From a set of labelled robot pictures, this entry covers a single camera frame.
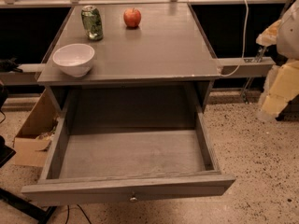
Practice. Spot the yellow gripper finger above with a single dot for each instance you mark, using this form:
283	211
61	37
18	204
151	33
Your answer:
280	87
269	36

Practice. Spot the green soda can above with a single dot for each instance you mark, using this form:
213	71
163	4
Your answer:
92	22

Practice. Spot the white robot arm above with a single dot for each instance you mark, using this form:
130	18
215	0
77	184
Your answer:
288	33

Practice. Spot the grey cabinet with top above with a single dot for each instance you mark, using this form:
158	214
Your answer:
167	46

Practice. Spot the silver drawer knob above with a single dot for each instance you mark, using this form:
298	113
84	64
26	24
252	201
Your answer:
133	199

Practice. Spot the open grey top drawer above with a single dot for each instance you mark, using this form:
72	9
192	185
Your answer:
112	143

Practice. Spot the red apple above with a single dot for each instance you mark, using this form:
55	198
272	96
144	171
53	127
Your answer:
132	17

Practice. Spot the white bowl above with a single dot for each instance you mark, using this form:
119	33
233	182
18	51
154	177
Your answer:
75	60

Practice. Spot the cardboard box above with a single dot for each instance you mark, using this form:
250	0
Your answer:
34	137

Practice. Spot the black stand base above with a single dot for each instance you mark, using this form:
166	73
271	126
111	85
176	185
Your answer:
40	215

